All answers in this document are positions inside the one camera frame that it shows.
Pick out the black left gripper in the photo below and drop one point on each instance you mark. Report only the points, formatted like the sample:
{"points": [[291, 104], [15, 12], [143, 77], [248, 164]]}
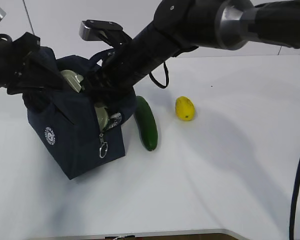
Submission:
{"points": [[34, 67]]}

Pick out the green cucumber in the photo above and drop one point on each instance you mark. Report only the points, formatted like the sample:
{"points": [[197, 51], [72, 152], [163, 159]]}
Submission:
{"points": [[146, 124]]}

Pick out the glass container green lid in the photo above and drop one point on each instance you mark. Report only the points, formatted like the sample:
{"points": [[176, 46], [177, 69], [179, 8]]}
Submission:
{"points": [[74, 80]]}

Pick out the navy blue lunch bag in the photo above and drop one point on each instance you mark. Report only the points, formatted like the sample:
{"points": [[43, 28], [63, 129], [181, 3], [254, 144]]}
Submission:
{"points": [[67, 124]]}

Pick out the yellow lemon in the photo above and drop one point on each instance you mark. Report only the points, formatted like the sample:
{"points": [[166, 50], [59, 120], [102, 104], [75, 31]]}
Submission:
{"points": [[184, 109]]}

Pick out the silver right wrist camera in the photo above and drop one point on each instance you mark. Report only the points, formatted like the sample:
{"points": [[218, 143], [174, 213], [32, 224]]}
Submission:
{"points": [[98, 30]]}

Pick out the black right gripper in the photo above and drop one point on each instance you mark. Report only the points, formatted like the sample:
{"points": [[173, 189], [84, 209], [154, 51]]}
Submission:
{"points": [[104, 90]]}

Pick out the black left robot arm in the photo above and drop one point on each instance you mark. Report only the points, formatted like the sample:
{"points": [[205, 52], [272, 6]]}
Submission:
{"points": [[5, 63]]}

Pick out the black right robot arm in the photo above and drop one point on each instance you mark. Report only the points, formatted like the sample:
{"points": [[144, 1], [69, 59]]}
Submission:
{"points": [[182, 26]]}

